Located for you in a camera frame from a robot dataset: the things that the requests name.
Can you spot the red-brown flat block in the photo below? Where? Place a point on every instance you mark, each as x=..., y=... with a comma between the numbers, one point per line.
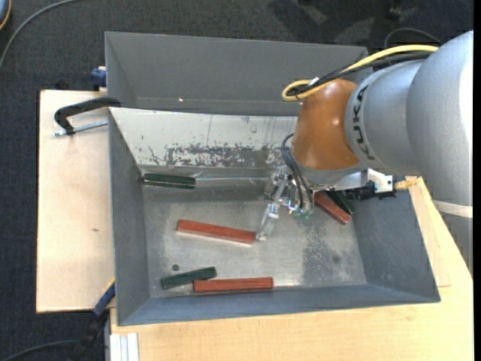
x=216, y=232
x=233, y=285
x=332, y=209

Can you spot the pale wood board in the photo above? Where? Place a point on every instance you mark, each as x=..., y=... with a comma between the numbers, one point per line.
x=73, y=209

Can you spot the dark green flat block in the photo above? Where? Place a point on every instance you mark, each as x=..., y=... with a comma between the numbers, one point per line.
x=170, y=181
x=188, y=277
x=346, y=203

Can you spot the black cylinder on white bracket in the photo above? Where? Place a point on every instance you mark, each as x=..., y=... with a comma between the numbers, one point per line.
x=377, y=181

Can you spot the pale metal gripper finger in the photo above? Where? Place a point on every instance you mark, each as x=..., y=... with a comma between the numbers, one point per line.
x=267, y=224

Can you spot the grey metal bin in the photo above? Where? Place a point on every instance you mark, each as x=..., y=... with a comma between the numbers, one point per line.
x=225, y=261

